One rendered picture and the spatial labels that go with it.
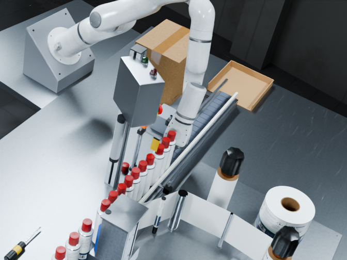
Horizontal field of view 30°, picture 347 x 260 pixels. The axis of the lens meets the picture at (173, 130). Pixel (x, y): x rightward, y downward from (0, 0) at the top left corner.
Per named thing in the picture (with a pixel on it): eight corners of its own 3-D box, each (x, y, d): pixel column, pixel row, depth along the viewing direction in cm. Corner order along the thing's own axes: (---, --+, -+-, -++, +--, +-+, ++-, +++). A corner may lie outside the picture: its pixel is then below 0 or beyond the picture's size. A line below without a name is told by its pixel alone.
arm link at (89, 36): (73, 21, 293) (107, 0, 277) (103, 18, 307) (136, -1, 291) (82, 46, 293) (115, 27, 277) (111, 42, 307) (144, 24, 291)
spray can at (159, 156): (153, 189, 264) (163, 152, 251) (142, 183, 266) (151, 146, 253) (159, 182, 268) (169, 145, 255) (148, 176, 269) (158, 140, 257)
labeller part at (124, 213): (128, 233, 210) (128, 231, 209) (99, 217, 212) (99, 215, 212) (148, 209, 220) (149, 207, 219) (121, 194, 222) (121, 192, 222)
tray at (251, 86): (251, 111, 328) (253, 105, 326) (206, 90, 335) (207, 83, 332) (271, 85, 350) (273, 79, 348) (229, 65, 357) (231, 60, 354)
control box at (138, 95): (130, 128, 227) (140, 85, 215) (112, 99, 238) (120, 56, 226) (156, 124, 232) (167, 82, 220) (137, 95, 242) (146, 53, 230)
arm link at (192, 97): (176, 106, 272) (176, 113, 264) (188, 78, 268) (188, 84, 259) (195, 113, 273) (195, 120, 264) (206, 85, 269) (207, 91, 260)
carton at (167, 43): (167, 108, 312) (179, 63, 295) (125, 87, 319) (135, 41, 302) (195, 82, 335) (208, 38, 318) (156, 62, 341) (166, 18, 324)
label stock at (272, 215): (258, 204, 270) (269, 179, 261) (304, 220, 269) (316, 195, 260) (251, 238, 255) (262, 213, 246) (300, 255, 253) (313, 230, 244)
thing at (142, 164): (136, 206, 255) (145, 169, 242) (125, 200, 256) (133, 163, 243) (143, 199, 259) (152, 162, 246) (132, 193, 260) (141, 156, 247)
